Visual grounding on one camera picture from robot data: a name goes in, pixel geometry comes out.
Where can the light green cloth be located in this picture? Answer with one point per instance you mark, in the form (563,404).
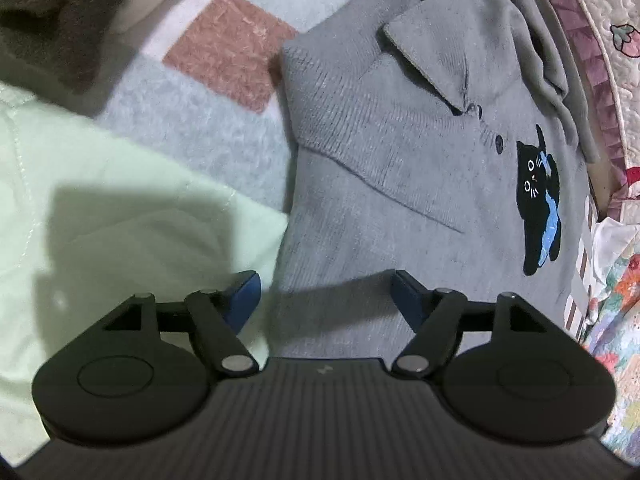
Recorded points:
(125,185)

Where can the dark fuzzy cloth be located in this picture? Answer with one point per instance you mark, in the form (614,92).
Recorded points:
(55,15)

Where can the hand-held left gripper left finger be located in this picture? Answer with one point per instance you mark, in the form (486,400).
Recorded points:
(245,296)

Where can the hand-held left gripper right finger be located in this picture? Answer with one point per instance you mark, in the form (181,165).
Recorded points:
(407,300)

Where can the checkered pink teal blanket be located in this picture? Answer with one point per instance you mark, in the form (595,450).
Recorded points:
(225,85)

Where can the white quilted blanket red print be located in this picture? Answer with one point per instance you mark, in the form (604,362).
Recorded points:
(615,0)

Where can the grey knit sweater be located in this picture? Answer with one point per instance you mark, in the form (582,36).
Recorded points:
(400,185)

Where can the floral cloth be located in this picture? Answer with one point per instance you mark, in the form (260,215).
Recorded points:
(625,310)

